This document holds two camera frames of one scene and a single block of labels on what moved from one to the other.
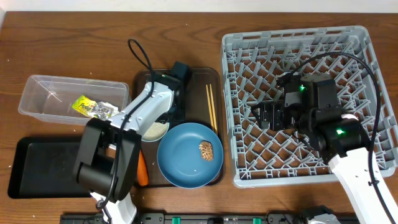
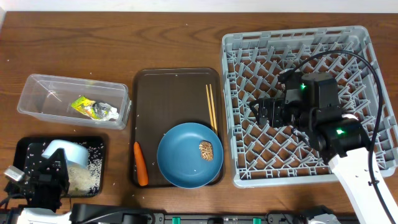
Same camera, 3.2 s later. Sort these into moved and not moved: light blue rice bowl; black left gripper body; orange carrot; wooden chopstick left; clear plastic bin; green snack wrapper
Moved: black left gripper body; light blue rice bowl
Not moved: green snack wrapper; orange carrot; wooden chopstick left; clear plastic bin
